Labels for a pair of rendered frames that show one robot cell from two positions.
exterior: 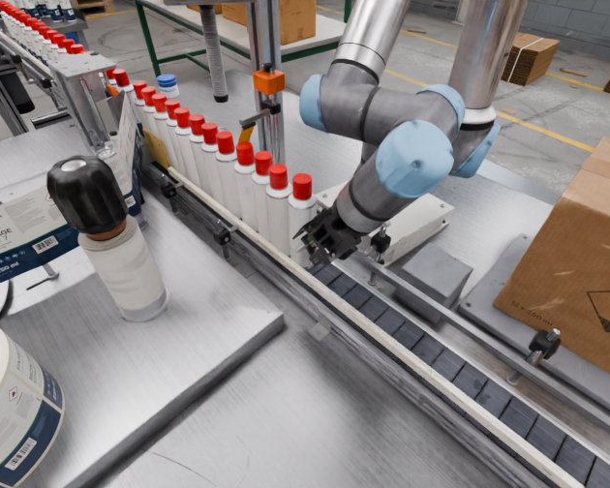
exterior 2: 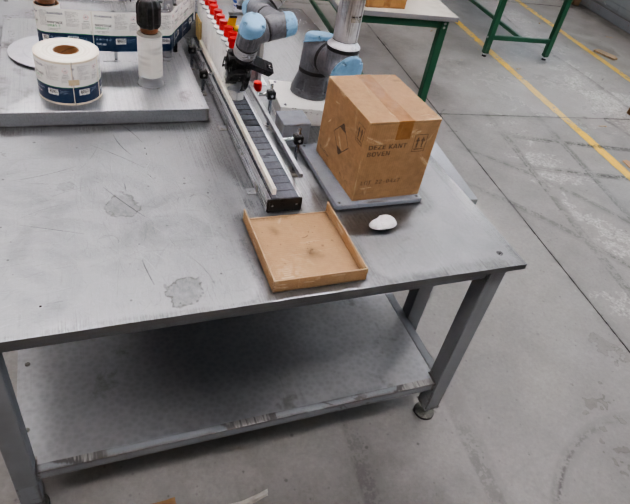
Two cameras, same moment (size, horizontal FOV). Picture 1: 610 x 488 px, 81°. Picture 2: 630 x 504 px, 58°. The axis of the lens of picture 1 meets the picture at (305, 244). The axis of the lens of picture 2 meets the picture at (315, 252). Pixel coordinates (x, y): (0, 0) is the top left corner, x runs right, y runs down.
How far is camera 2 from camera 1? 1.58 m
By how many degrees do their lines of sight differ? 14
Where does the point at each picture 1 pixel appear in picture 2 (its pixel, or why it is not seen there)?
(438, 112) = (276, 17)
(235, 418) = (162, 132)
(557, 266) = (328, 116)
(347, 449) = (199, 155)
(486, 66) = (343, 20)
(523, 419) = (274, 166)
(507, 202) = not seen: hidden behind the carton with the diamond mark
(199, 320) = (170, 96)
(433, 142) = (256, 20)
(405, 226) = (302, 106)
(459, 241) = not seen: hidden behind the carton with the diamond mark
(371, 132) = not seen: hidden behind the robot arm
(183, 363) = (153, 103)
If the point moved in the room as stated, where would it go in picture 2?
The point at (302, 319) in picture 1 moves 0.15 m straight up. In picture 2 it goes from (219, 122) to (221, 82)
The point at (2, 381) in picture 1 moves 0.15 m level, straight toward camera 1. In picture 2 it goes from (93, 58) to (113, 77)
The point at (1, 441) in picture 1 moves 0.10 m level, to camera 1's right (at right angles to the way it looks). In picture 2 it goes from (83, 78) to (109, 88)
